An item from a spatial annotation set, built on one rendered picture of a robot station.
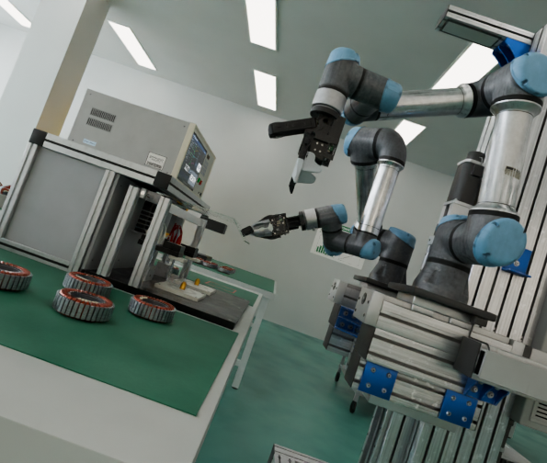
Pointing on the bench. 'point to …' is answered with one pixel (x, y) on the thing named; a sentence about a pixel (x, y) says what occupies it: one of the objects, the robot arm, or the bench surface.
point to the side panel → (52, 208)
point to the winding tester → (139, 136)
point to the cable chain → (145, 218)
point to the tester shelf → (147, 178)
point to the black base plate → (218, 314)
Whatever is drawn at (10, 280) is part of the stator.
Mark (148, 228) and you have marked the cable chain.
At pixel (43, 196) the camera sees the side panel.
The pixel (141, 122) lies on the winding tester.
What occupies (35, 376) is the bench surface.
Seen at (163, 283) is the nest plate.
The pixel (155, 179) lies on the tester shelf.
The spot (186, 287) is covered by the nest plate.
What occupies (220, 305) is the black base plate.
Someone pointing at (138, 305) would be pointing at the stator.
